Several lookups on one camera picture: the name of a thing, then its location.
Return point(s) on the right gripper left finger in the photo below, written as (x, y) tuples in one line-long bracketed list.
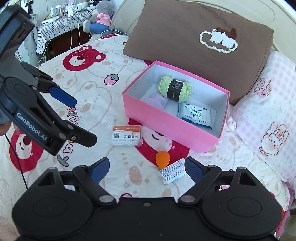
[(89, 178)]

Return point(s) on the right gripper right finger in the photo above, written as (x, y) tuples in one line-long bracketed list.
[(204, 178)]

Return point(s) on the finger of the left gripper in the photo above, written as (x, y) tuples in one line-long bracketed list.
[(62, 96), (81, 136)]

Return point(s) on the small white packet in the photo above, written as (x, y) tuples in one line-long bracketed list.
[(173, 172)]

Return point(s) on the clear plastic swab box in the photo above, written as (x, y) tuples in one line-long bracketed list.
[(130, 135)]

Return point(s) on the blue wet wipes pack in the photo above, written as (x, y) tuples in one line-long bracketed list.
[(195, 115)]

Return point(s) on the purple plush toy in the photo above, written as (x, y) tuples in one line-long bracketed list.
[(158, 101)]

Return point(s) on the green yarn ball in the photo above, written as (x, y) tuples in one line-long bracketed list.
[(174, 89)]

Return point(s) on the person's left hand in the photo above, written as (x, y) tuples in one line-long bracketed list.
[(4, 128)]

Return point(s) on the pink cardboard box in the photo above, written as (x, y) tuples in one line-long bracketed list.
[(205, 94)]

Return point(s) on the bear print bed blanket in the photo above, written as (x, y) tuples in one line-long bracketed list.
[(96, 75)]

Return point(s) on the orange makeup sponge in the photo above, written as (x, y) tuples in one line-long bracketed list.
[(162, 159)]

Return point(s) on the patterned bedside table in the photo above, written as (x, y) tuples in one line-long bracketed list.
[(48, 31)]

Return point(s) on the grey plush toy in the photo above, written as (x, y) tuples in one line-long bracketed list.
[(100, 21)]

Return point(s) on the pink checked pillow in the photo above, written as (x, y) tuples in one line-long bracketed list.
[(265, 118)]

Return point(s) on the black white plush doll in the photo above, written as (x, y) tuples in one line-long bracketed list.
[(92, 4)]

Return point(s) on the brown embroidered pillow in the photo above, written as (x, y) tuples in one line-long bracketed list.
[(221, 47)]

